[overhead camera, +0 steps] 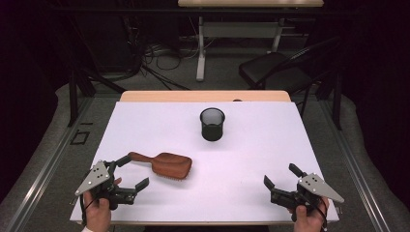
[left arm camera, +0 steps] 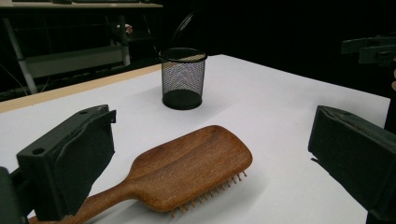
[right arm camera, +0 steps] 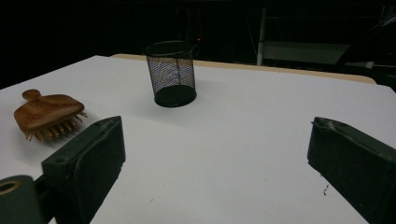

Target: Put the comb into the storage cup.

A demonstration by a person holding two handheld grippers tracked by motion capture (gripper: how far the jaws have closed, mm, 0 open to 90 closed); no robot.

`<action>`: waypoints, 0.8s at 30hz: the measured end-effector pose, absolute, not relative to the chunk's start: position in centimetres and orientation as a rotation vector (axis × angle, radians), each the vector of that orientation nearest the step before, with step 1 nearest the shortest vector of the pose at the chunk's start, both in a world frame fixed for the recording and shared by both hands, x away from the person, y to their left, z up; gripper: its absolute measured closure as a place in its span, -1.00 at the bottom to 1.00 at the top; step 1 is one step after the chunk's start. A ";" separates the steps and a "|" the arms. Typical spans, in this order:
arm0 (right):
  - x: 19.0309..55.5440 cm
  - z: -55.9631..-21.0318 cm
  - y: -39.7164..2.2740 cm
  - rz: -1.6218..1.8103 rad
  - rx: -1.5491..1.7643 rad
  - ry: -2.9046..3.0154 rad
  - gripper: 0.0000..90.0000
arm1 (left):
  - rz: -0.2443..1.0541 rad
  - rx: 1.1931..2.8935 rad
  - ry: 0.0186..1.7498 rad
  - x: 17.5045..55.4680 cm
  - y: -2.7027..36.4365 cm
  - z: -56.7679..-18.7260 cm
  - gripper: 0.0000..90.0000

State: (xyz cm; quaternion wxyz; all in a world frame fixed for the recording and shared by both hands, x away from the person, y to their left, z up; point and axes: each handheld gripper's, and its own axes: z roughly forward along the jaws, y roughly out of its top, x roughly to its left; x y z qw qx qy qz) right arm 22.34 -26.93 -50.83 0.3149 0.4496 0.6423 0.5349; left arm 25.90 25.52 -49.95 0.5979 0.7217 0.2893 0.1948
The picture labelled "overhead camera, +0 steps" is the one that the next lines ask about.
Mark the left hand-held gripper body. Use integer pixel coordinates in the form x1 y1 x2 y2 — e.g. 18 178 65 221
74 159 138 211

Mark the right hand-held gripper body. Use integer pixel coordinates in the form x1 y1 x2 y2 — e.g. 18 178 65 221
270 172 345 223

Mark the brown wooden hairbrush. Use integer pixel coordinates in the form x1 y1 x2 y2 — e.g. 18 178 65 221
127 151 193 181

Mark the black mesh pen holder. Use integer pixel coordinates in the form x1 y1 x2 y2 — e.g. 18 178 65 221
199 107 226 142

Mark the person's right hand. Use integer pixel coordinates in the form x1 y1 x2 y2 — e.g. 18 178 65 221
287 196 331 232

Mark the person's left hand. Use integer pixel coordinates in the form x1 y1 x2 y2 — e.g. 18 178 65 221
82 177 124 232

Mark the white table cover board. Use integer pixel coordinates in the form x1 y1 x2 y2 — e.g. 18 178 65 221
70 101 340 224

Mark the black metal stand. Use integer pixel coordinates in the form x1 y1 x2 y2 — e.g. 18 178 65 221
66 69 127 128

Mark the light wooden table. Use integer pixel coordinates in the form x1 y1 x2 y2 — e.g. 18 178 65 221
76 90 333 226

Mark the black folding chair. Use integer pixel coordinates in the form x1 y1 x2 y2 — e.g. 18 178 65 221
238 36 342 98

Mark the dark curtain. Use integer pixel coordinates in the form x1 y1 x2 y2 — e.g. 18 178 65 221
0 0 71 201
341 0 410 211

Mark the white-legged desk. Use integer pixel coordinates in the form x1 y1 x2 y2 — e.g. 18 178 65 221
177 0 325 82

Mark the black metal crossbar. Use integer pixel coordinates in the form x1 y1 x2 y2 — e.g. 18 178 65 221
47 7 356 16

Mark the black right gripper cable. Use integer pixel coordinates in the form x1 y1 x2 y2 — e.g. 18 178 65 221
313 197 329 231

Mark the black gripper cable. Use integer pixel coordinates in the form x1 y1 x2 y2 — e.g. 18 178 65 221
313 197 329 231
78 192 98 226

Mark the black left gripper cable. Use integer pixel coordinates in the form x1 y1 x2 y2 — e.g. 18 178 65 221
78 192 98 226

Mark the metal floor rail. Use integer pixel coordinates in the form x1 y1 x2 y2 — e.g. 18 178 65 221
4 96 95 232
317 96 393 232

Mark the bundle of floor cables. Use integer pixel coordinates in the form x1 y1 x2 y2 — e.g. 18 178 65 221
141 42 191 91

